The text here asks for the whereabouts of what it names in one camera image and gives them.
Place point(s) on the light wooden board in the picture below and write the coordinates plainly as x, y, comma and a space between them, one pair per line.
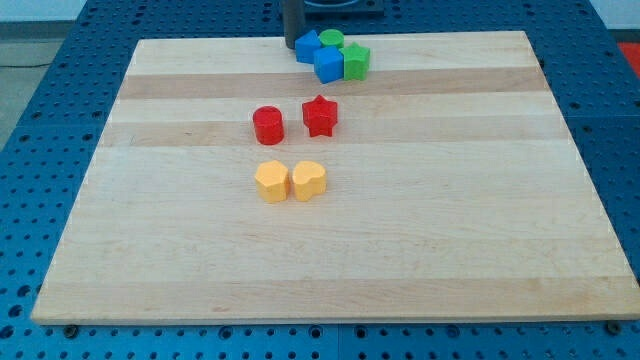
455, 193

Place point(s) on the yellow heart block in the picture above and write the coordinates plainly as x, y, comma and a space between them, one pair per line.
309, 179

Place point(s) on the yellow hexagon block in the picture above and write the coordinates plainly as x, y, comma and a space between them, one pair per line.
272, 181

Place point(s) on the red star block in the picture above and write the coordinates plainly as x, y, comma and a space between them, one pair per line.
320, 116

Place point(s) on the red cylinder block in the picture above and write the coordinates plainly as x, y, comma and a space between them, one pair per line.
268, 125

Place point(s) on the blue cube block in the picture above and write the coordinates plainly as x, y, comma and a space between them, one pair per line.
328, 64

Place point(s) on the green star block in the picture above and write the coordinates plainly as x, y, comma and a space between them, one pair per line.
356, 60

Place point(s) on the blue triangular block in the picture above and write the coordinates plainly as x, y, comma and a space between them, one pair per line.
306, 46

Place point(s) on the green cylinder block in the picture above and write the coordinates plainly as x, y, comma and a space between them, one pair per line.
331, 37

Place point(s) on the red object at right edge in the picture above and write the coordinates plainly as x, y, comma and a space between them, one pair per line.
631, 52

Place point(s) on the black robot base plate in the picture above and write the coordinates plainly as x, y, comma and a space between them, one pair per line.
324, 8

